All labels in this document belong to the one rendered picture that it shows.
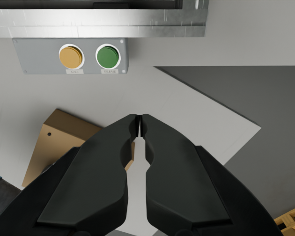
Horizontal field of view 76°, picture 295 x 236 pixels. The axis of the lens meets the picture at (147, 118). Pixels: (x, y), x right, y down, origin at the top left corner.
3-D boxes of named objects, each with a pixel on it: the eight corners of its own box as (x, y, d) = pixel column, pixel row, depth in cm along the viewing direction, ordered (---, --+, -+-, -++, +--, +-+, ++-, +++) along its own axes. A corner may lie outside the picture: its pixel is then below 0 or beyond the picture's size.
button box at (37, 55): (129, 66, 44) (127, 74, 38) (37, 67, 43) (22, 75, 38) (127, 33, 40) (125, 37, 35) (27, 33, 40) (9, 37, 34)
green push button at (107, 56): (120, 66, 38) (118, 68, 37) (99, 66, 38) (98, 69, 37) (118, 45, 36) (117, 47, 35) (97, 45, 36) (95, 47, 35)
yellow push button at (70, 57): (84, 66, 38) (82, 69, 37) (65, 66, 38) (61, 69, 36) (81, 45, 36) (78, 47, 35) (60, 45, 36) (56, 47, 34)
